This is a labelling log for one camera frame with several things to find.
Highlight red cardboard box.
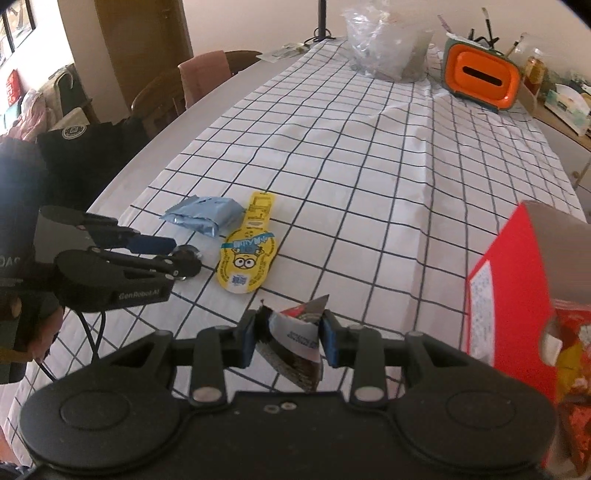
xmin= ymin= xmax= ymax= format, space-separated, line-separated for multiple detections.
xmin=465 ymin=200 xmax=591 ymax=480

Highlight grey bag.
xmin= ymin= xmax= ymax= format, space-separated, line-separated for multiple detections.
xmin=46 ymin=65 xmax=94 ymax=126

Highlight dark foil snack packet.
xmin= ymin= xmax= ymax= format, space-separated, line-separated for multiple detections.
xmin=256 ymin=294 xmax=331 ymax=393

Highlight brushes in holder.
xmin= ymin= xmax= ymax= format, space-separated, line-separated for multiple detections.
xmin=436 ymin=7 xmax=502 ymax=47

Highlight white checked tablecloth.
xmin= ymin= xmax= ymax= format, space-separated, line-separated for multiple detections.
xmin=18 ymin=37 xmax=585 ymax=416

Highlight dark wooden chair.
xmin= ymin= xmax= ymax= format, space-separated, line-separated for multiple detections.
xmin=130 ymin=50 xmax=264 ymax=134

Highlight pink cloth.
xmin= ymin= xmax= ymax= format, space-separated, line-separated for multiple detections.
xmin=0 ymin=90 xmax=48 ymax=139

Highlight person's left hand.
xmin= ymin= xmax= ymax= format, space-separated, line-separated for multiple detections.
xmin=25 ymin=302 xmax=64 ymax=364

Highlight clear plastic bag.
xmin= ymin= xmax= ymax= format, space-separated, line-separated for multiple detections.
xmin=342 ymin=0 xmax=435 ymax=84

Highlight flat plastic packet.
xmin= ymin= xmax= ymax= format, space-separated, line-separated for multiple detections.
xmin=256 ymin=41 xmax=310 ymax=63

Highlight black bag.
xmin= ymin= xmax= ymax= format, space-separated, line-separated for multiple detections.
xmin=37 ymin=117 xmax=148 ymax=213

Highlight framed wall picture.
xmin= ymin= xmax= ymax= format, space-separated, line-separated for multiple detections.
xmin=0 ymin=0 xmax=37 ymax=65

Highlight person's left forearm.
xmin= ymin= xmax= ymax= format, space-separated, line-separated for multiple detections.
xmin=0 ymin=137 xmax=52 ymax=283

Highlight small round black snack cup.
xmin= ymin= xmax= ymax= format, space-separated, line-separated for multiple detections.
xmin=172 ymin=246 xmax=203 ymax=280

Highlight amber glass jar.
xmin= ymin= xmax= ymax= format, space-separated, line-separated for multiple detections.
xmin=522 ymin=48 xmax=548 ymax=90

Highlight yellow cartoon snack packet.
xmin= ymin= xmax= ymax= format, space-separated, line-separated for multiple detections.
xmin=216 ymin=191 xmax=282 ymax=295

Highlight white and green tissue box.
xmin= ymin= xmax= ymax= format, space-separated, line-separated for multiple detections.
xmin=545 ymin=83 xmax=591 ymax=134

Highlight wooden door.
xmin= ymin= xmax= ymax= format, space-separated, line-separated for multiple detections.
xmin=95 ymin=0 xmax=195 ymax=116

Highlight pink towel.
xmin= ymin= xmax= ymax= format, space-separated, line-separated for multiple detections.
xmin=178 ymin=52 xmax=232 ymax=109

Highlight black stand pole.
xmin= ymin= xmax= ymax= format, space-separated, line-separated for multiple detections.
xmin=305 ymin=0 xmax=335 ymax=44

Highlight orange and green container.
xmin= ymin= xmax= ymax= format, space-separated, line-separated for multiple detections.
xmin=441 ymin=38 xmax=522 ymax=114

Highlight light blue snack packet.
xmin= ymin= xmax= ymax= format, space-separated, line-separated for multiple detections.
xmin=160 ymin=196 xmax=244 ymax=238

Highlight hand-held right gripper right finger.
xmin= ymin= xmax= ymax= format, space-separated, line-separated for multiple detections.
xmin=318 ymin=308 xmax=467 ymax=408

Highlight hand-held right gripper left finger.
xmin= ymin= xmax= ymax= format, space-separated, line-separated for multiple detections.
xmin=108 ymin=309 xmax=259 ymax=408

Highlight red striped snack bag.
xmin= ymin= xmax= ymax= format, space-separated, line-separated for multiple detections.
xmin=540 ymin=298 xmax=591 ymax=476

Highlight silver foil snack packet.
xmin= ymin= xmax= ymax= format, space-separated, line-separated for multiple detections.
xmin=541 ymin=318 xmax=566 ymax=367

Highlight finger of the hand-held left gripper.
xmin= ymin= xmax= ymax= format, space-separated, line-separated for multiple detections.
xmin=78 ymin=213 xmax=178 ymax=256
xmin=88 ymin=248 xmax=185 ymax=282

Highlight black cable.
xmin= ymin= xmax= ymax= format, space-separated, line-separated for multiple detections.
xmin=34 ymin=308 xmax=108 ymax=384

